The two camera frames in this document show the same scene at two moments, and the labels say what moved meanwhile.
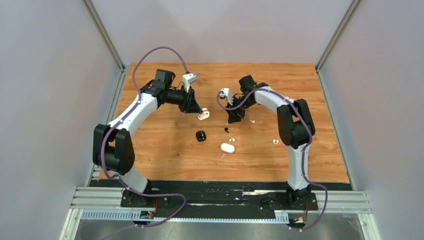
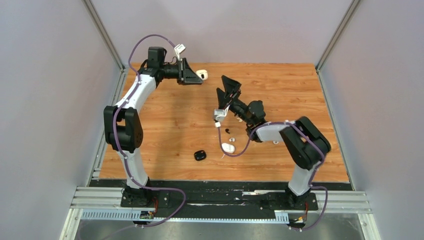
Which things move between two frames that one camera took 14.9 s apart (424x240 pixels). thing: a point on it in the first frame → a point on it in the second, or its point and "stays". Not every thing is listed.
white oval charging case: [227, 147] stays
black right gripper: [234, 116] → [232, 86]
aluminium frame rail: [106, 203] stays
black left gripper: [189, 104] → [186, 76]
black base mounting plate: [220, 195] stays
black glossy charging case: [200, 135] → [200, 155]
